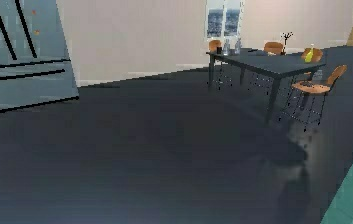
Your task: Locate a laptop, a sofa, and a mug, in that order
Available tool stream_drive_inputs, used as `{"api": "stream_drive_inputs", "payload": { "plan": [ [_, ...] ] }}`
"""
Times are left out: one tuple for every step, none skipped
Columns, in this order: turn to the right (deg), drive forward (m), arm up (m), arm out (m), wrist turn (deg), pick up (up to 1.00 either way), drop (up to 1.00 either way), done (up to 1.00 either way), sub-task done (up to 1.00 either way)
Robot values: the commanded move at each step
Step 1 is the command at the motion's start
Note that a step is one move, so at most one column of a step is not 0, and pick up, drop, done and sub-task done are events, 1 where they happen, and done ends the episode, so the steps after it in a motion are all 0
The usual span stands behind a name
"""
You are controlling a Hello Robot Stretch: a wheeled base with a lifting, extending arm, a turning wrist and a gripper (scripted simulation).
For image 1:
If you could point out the brown wooden chair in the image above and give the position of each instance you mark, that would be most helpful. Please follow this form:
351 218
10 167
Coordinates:
215 44
273 47
316 54
317 87

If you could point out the grey steel fridge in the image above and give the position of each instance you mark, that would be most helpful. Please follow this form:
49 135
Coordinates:
34 80

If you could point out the black twig plant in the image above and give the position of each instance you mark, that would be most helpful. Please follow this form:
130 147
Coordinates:
285 41

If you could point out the dark dining table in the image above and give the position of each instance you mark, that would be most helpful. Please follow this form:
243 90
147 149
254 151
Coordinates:
270 63

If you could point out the clear glass bottle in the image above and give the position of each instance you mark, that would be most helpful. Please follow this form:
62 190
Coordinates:
226 48
238 46

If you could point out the black cup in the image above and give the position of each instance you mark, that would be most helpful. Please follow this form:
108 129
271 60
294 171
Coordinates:
219 50

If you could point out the white framed window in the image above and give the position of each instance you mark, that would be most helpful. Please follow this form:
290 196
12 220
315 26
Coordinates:
224 20

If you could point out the teal cabinet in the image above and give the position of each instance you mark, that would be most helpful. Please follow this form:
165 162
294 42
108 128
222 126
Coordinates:
350 193

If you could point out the yellow green bottle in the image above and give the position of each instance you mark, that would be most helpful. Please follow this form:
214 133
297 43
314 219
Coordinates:
309 55

